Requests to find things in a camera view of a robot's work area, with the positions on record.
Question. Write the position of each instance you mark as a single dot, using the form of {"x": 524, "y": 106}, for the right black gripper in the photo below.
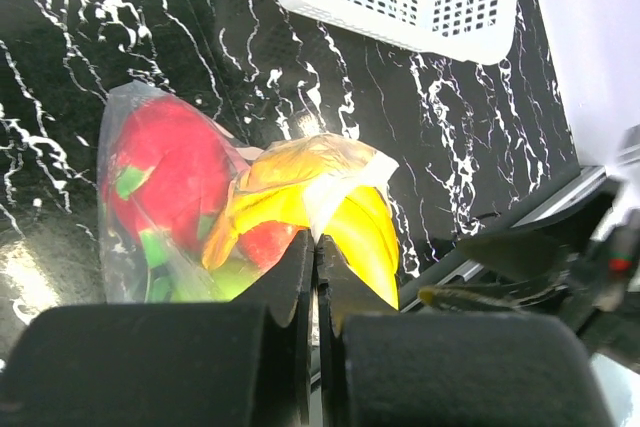
{"x": 602, "y": 306}

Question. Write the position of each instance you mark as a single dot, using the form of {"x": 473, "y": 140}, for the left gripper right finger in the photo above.
{"x": 380, "y": 367}

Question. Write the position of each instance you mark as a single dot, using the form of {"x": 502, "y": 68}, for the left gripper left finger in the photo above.
{"x": 239, "y": 363}

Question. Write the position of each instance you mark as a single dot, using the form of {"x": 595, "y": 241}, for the green apple toy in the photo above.
{"x": 233, "y": 278}

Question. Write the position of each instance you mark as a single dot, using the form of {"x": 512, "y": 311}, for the clear dotted zip top bag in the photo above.
{"x": 188, "y": 213}

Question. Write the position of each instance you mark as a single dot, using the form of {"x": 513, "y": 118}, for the yellow banana bunch toy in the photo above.
{"x": 329, "y": 184}

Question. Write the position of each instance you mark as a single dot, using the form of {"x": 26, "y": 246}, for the red dragon fruit toy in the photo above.
{"x": 165, "y": 182}

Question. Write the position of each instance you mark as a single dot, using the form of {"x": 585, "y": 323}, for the red apple toy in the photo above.
{"x": 265, "y": 244}

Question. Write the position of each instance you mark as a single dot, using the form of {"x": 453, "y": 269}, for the black marble pattern mat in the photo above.
{"x": 471, "y": 141}

